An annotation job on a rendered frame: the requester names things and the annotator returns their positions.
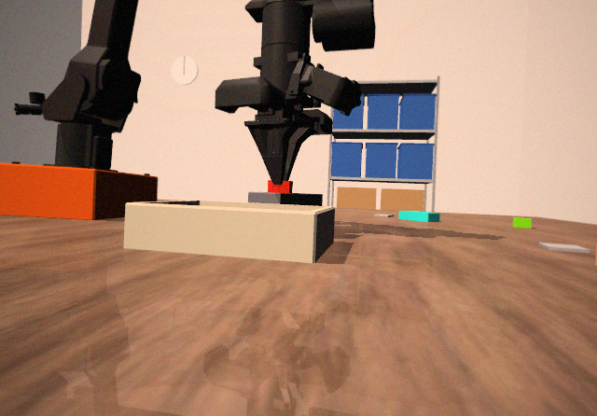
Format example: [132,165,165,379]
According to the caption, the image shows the green rectangular block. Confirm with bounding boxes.
[512,217,532,228]

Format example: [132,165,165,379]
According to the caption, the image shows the turquoise rectangular block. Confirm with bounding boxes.
[398,211,439,222]

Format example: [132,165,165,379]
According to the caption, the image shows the red blade fuse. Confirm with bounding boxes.
[268,180,293,193]

